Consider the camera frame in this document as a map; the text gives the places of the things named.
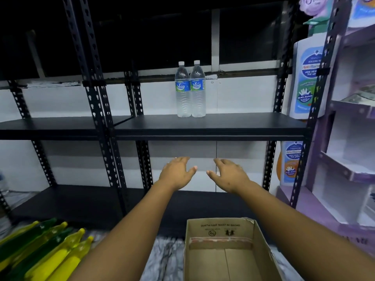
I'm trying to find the black metal shelf rack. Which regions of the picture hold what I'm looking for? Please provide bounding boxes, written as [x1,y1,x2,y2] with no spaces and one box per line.
[79,0,313,231]
[0,0,131,229]

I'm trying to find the orange bottle-shaped cardboard sign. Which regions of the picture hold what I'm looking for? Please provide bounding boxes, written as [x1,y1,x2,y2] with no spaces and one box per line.
[277,140,306,185]

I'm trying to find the white bottle-shaped cardboard sign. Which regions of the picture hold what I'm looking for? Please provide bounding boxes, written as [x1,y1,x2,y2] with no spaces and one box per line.
[288,17,335,120]

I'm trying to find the green patterned flat packets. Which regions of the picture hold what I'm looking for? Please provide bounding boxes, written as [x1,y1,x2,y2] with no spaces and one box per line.
[341,84,375,115]

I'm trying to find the open brown cardboard box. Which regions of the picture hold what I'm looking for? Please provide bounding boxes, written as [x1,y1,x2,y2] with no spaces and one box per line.
[183,217,284,281]

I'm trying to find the person's left hand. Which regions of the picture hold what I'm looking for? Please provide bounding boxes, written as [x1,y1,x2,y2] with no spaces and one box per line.
[159,156,197,191]

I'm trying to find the purple product packet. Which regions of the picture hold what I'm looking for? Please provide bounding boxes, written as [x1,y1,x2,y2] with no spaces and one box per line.
[298,0,334,15]

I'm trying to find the purple cardboard display stand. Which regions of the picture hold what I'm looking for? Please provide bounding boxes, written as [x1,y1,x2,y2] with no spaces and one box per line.
[275,0,375,256]

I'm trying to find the person's left forearm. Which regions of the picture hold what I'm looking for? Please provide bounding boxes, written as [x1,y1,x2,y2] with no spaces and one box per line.
[67,179,176,281]

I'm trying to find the blue white product packet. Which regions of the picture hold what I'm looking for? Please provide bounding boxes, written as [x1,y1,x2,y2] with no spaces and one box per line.
[349,0,375,28]

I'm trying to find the clear water bottle blue label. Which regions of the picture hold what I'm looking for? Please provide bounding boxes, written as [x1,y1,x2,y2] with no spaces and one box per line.
[175,61,192,118]
[190,60,206,118]

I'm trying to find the row of yellow green bottles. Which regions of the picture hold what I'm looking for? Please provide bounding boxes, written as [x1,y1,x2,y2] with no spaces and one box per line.
[0,218,94,281]

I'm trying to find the person's right hand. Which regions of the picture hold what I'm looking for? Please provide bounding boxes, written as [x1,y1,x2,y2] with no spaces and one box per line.
[206,158,250,194]

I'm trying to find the person's right forearm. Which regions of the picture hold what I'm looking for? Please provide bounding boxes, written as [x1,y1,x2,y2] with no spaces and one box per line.
[234,177,375,281]

